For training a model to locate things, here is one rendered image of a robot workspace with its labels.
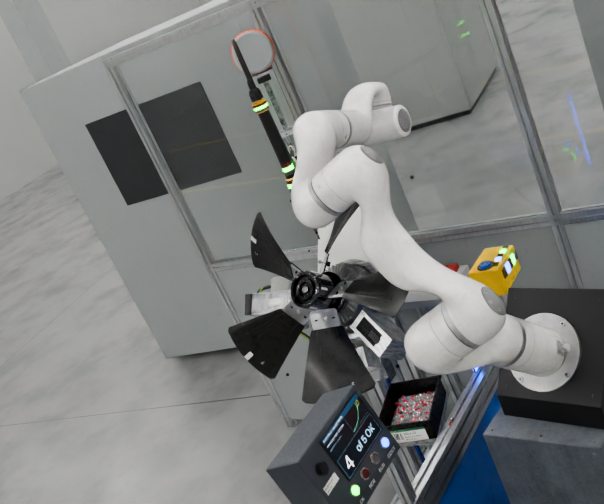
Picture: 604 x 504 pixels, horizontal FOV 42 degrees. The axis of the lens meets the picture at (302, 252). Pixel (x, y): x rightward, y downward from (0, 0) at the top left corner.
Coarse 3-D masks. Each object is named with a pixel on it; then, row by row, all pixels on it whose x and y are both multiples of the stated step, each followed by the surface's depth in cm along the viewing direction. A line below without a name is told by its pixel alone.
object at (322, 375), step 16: (320, 336) 244; (336, 336) 245; (320, 352) 242; (336, 352) 242; (352, 352) 243; (320, 368) 240; (336, 368) 240; (352, 368) 240; (304, 384) 240; (320, 384) 239; (336, 384) 238; (368, 384) 238; (304, 400) 239
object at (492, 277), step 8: (488, 248) 255; (496, 248) 252; (512, 248) 249; (480, 256) 252; (488, 256) 250; (496, 256) 247; (504, 256) 245; (504, 264) 243; (472, 272) 244; (480, 272) 242; (488, 272) 241; (496, 272) 239; (512, 272) 247; (480, 280) 244; (488, 280) 242; (496, 280) 241; (504, 280) 242; (512, 280) 246; (496, 288) 242; (504, 288) 241
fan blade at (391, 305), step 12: (372, 276) 241; (348, 288) 242; (360, 288) 238; (372, 288) 235; (384, 288) 232; (396, 288) 230; (360, 300) 234; (372, 300) 231; (384, 300) 229; (396, 300) 226; (384, 312) 226; (396, 312) 224
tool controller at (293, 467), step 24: (312, 408) 180; (336, 408) 172; (360, 408) 176; (312, 432) 168; (336, 432) 169; (360, 432) 174; (384, 432) 179; (288, 456) 165; (312, 456) 162; (336, 456) 167; (360, 456) 171; (384, 456) 176; (288, 480) 164; (312, 480) 160; (336, 480) 164; (360, 480) 169
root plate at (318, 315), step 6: (312, 312) 247; (318, 312) 248; (324, 312) 248; (330, 312) 248; (336, 312) 249; (312, 318) 247; (318, 318) 247; (330, 318) 248; (336, 318) 248; (312, 324) 246; (318, 324) 246; (324, 324) 246; (330, 324) 247; (336, 324) 247
